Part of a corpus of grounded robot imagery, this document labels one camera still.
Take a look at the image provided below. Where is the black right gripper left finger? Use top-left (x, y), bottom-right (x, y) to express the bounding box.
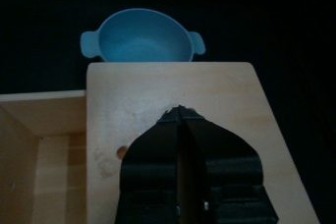
top-left (116, 104), bottom-right (182, 224)

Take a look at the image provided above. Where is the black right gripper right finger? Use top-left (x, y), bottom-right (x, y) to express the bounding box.
top-left (178, 104), bottom-right (280, 224)

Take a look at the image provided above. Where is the red-fronted wooden drawer with knob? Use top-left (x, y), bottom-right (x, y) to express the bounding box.
top-left (0, 89), bottom-right (88, 224)

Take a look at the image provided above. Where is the pale blue two-handled toy pot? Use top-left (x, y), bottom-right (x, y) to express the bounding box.
top-left (78, 7), bottom-right (208, 64)

